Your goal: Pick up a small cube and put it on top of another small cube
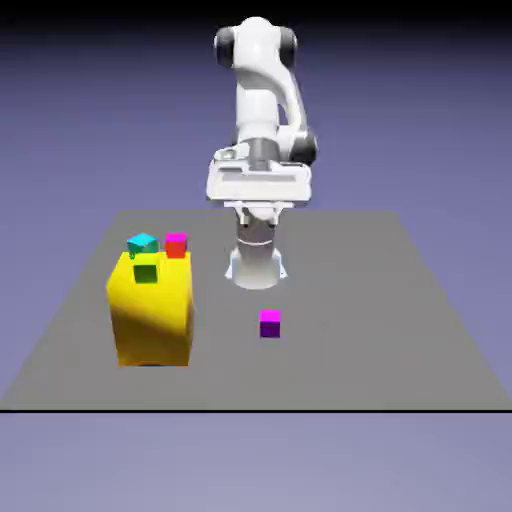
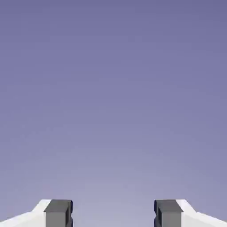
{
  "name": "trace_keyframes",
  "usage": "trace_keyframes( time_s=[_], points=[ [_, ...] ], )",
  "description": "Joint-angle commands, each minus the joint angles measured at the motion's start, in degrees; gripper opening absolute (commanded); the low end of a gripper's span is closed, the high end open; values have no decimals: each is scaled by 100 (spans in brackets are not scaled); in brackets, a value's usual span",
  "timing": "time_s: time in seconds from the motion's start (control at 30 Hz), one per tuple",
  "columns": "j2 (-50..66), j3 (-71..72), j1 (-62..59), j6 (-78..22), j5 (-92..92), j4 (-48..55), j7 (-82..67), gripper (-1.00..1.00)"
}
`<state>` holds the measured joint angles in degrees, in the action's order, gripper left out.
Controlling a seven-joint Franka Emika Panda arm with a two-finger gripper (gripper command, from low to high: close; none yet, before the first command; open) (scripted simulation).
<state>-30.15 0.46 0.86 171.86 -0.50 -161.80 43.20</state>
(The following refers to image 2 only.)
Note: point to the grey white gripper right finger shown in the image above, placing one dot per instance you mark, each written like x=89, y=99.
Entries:
x=170, y=214

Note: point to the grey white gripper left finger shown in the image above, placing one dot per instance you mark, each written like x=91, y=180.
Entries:
x=56, y=214

